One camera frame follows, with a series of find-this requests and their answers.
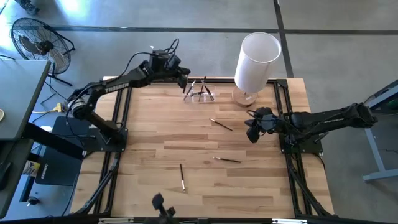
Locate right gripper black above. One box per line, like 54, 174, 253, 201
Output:
244, 107, 278, 144

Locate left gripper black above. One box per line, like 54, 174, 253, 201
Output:
164, 55, 192, 90

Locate thin makeup brush copper ferrule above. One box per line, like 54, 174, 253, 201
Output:
208, 118, 234, 132

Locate thin makeup brush silver ferrule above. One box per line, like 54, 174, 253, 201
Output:
211, 156, 243, 164
179, 163, 187, 193

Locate clear plastic container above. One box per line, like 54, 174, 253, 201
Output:
183, 84, 218, 104

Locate white shade wooden base lamp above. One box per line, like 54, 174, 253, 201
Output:
231, 32, 282, 108

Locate yellow power plug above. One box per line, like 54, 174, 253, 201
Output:
32, 105, 63, 114

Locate black desk beam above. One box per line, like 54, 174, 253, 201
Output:
23, 122, 85, 160

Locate black floor fan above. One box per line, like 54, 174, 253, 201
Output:
10, 17, 76, 87

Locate black equipment case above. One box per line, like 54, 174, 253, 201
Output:
35, 116, 82, 186

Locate grey desk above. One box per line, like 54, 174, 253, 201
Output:
0, 59, 52, 218

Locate dark shoe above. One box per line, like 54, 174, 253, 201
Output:
14, 0, 40, 16

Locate yellow white package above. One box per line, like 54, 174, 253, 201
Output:
22, 160, 41, 178

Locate black aluminium table frame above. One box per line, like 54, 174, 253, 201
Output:
70, 76, 338, 218

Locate silver rail bracket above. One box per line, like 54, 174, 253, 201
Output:
98, 217, 134, 224
272, 218, 308, 224

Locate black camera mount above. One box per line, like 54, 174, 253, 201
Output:
151, 192, 177, 224

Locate grey metal table frame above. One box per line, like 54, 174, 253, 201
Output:
343, 79, 398, 183

